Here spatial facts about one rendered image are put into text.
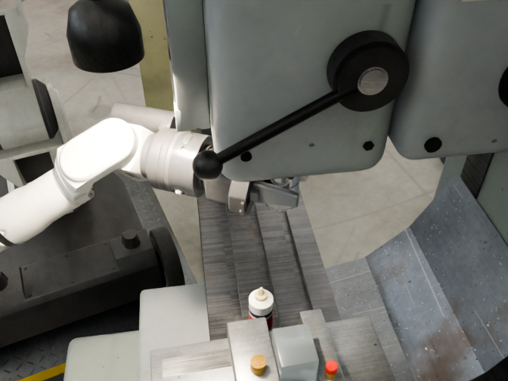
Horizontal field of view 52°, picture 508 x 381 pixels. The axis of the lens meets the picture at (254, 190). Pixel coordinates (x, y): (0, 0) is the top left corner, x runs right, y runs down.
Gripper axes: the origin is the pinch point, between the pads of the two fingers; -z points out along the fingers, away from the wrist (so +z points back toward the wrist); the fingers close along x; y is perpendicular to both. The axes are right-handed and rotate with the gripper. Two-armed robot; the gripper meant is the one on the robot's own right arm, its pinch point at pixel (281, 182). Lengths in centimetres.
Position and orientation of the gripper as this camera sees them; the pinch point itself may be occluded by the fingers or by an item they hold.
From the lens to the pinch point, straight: 70.0
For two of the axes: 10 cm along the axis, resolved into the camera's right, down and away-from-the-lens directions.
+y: -0.1, 7.5, 6.7
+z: -9.6, -2.0, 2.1
